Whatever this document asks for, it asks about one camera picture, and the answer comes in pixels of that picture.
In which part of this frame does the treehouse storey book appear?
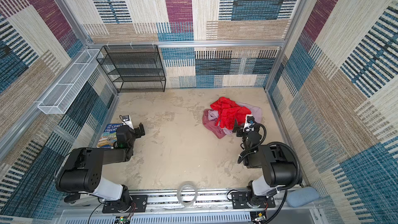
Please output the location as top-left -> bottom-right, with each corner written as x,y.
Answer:
97,123 -> 123,149

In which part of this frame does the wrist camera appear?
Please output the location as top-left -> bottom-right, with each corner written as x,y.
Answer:
243,115 -> 256,133
119,115 -> 134,129

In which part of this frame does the green circuit board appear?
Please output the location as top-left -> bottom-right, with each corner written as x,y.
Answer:
114,216 -> 131,224

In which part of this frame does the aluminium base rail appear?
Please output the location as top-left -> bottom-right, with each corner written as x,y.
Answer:
52,186 -> 327,224

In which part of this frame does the lavender cloth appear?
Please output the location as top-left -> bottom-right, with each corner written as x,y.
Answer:
214,102 -> 262,135

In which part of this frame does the pink ribbed cloth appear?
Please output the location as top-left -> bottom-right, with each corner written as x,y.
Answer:
202,109 -> 226,139

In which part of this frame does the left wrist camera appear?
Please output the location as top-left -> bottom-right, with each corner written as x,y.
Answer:
119,115 -> 134,129

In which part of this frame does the black wire shelf rack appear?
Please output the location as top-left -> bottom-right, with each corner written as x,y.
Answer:
96,45 -> 166,93

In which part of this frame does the clear tape roll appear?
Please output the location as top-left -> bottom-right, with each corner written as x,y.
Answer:
176,181 -> 199,208

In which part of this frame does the small right circuit board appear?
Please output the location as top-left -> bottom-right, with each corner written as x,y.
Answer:
250,212 -> 267,224

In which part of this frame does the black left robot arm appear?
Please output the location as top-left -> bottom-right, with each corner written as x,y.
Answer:
56,123 -> 148,215

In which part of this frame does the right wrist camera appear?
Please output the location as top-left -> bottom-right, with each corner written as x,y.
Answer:
243,115 -> 256,133

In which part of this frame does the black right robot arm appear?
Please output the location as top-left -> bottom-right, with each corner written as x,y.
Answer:
230,118 -> 302,208

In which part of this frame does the light blue sponge pad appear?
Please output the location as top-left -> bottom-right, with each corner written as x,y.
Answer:
286,187 -> 320,208

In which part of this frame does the red cloth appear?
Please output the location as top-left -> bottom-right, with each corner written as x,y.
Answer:
210,97 -> 251,131

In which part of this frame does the white wire mesh basket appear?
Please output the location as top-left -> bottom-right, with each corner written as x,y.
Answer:
38,49 -> 100,115

